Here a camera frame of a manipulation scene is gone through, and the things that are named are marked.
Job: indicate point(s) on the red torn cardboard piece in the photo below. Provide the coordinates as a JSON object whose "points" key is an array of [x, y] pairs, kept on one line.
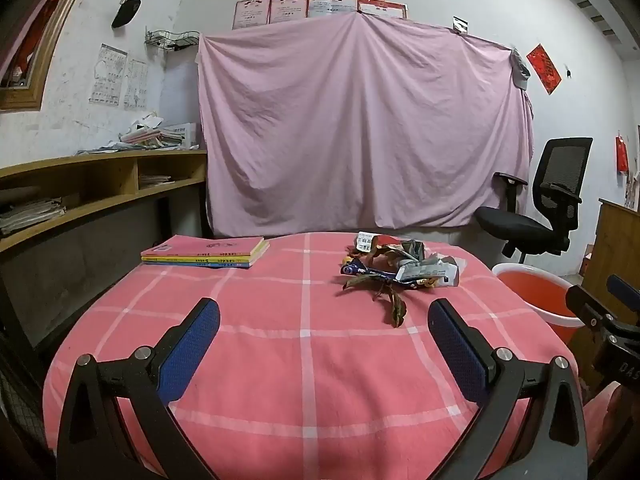
{"points": [[387, 250]]}

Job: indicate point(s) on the wooden cabinet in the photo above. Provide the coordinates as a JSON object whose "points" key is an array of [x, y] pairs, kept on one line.
{"points": [[615, 240]]}

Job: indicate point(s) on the small shiny wall plate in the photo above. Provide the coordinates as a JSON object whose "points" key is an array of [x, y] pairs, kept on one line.
{"points": [[460, 25]]}

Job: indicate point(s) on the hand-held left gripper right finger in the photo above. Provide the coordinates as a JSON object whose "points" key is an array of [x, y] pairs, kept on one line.
{"points": [[457, 350]]}

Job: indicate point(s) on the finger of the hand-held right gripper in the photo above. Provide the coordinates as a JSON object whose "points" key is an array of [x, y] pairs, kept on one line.
{"points": [[625, 287], [587, 307]]}

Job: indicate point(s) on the white cardboard box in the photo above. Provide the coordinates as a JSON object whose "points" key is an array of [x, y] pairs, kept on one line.
{"points": [[182, 135]]}

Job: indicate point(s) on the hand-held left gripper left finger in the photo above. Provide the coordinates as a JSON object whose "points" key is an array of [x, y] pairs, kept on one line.
{"points": [[192, 350]]}

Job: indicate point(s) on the wooden shelf desk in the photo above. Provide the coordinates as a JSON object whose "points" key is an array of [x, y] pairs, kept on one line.
{"points": [[100, 160]]}

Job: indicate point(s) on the thin paper stack in shelf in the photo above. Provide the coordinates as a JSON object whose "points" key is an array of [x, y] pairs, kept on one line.
{"points": [[155, 180]]}

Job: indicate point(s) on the small paper wall chart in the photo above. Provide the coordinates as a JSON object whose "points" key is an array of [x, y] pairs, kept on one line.
{"points": [[136, 85]]}

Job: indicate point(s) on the pink book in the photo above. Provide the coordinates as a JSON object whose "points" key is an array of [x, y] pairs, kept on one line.
{"points": [[205, 245]]}

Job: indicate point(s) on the red hanging ornament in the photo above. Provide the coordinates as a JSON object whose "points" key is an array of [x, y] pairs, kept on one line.
{"points": [[622, 155]]}

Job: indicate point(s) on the yellow book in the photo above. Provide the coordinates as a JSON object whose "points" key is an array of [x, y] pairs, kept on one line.
{"points": [[200, 258], [200, 264]]}

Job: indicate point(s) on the wooden window frame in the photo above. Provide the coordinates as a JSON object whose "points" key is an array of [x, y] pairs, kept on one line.
{"points": [[50, 55]]}

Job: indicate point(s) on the pink hanging sheet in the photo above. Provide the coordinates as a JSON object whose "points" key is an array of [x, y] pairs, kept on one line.
{"points": [[350, 125]]}

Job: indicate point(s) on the dried brown leafy twig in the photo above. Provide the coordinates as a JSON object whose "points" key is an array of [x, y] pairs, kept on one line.
{"points": [[395, 307]]}

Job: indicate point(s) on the large paper wall chart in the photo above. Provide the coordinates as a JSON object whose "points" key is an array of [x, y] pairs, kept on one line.
{"points": [[107, 75]]}

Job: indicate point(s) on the red diamond wall decoration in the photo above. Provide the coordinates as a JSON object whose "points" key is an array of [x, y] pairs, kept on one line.
{"points": [[544, 67]]}

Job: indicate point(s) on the orange bucket with white rim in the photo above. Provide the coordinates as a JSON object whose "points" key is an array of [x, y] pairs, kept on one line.
{"points": [[530, 290]]}

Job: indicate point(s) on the pile of papers and books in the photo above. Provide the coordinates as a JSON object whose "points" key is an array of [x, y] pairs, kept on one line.
{"points": [[145, 137]]}

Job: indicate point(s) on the black mesh office chair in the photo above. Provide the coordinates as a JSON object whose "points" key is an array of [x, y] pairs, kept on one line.
{"points": [[520, 227]]}

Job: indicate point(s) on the blue snack wrapper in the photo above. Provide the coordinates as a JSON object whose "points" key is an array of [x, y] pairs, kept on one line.
{"points": [[357, 270]]}

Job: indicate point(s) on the green wrapper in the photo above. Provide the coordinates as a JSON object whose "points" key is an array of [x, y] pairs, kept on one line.
{"points": [[414, 249]]}

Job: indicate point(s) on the thick paper stack in shelf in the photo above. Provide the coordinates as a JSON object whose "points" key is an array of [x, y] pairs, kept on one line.
{"points": [[30, 215]]}

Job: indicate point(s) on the white labelled wrapper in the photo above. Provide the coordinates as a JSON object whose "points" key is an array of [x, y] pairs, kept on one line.
{"points": [[366, 244]]}

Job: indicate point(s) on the black hanging cap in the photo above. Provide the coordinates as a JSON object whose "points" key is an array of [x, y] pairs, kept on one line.
{"points": [[125, 12]]}

